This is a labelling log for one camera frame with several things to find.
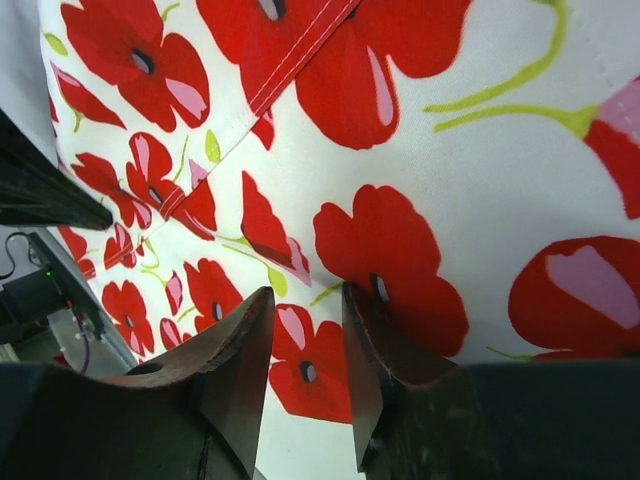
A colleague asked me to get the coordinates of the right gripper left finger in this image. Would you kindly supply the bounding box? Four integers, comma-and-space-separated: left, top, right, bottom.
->
94, 287, 275, 479

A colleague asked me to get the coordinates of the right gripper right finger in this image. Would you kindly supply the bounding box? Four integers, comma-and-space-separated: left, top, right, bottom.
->
342, 282, 463, 473

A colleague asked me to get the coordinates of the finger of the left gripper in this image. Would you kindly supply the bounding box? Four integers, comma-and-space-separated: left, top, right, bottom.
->
0, 114, 113, 230

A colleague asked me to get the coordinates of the red poppy floral skirt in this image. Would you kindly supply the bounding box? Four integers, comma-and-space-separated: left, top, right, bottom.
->
38, 1, 639, 479

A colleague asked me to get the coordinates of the aluminium front rail frame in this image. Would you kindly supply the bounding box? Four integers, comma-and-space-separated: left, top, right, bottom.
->
1, 227, 137, 377

